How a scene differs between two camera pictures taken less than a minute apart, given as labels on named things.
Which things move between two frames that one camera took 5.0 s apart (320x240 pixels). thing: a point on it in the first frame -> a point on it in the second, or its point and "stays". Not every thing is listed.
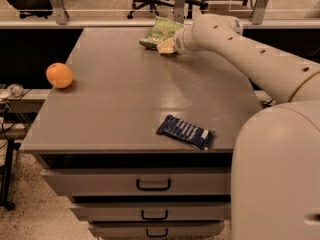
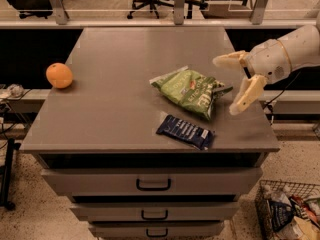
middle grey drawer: x=152 y=211 stays
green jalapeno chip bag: x=160 y=31 -> x=190 y=89
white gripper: x=180 y=41 -> x=267 y=61
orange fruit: x=59 y=75 stays
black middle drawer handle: x=154 y=218 stays
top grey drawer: x=141 y=181 stays
